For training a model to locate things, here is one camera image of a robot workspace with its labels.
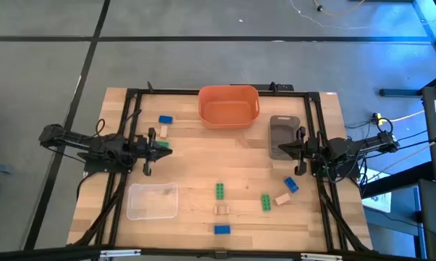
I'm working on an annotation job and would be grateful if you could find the black aluminium table frame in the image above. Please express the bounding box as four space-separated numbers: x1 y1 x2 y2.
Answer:
72 81 373 254

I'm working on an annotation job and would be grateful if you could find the black aluminium crossbar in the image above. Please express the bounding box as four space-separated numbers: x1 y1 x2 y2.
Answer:
0 245 436 261

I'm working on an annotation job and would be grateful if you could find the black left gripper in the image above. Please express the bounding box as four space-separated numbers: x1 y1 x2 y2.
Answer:
136 126 173 178

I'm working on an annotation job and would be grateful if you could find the plain black cabinet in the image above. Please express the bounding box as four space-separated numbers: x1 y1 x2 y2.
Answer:
416 179 436 261

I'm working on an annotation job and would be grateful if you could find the silver metal bracket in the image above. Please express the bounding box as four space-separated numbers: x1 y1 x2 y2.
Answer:
100 249 142 258
300 252 344 261

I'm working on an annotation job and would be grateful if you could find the grey-brown plastic tray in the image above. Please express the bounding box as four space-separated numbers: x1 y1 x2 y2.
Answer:
268 115 302 161

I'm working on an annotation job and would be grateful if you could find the clear plastic bin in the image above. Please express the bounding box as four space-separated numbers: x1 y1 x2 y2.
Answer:
126 182 179 221

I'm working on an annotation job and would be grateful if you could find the white floor cable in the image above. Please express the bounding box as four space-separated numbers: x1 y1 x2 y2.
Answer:
289 0 372 30

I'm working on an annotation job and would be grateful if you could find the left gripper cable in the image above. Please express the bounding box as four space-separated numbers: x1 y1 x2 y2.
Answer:
123 107 143 128

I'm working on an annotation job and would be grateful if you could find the yellow extension cord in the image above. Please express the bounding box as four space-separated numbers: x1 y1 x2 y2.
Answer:
380 109 426 123

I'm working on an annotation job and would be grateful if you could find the printed paper sheet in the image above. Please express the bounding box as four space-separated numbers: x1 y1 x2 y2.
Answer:
362 170 393 214

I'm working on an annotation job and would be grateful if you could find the yellow floor cable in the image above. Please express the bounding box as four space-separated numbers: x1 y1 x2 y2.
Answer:
313 0 366 18

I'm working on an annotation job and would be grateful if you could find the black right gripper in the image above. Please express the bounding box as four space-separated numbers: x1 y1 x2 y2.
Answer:
277 126 319 176

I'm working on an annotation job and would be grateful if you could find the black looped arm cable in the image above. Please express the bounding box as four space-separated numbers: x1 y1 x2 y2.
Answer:
375 116 395 137

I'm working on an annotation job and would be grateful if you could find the black floor beam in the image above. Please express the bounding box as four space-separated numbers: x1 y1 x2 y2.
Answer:
380 68 436 98

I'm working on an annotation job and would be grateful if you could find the orange plastic bin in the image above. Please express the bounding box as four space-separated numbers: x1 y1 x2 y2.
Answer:
198 85 261 130

